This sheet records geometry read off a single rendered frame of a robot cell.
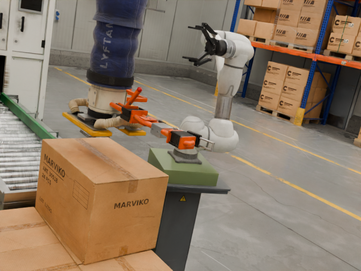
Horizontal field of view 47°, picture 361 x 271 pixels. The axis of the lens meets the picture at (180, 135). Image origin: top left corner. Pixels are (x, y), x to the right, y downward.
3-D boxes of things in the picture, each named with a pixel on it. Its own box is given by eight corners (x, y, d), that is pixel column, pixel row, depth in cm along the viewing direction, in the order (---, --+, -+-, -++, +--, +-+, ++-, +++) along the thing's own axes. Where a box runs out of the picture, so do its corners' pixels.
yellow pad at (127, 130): (95, 116, 223) (96, 107, 222) (112, 116, 230) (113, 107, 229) (128, 136, 199) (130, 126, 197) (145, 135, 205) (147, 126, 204)
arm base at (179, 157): (189, 151, 284) (191, 143, 283) (202, 164, 265) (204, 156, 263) (164, 149, 277) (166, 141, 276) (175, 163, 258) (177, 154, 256)
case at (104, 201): (34, 207, 231) (42, 138, 221) (99, 199, 257) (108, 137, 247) (84, 265, 188) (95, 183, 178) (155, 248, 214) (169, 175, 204)
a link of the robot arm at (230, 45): (233, 59, 205) (224, 58, 202) (220, 56, 212) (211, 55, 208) (237, 41, 203) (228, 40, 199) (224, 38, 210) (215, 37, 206)
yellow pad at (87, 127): (61, 115, 211) (63, 106, 210) (79, 115, 218) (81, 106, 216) (92, 136, 187) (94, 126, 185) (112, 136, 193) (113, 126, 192)
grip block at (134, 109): (118, 118, 187) (120, 105, 186) (137, 118, 194) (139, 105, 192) (128, 123, 181) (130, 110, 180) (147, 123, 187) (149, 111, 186)
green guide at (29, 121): (0, 100, 438) (0, 92, 436) (10, 100, 444) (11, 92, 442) (55, 152, 318) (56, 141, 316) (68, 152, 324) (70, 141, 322)
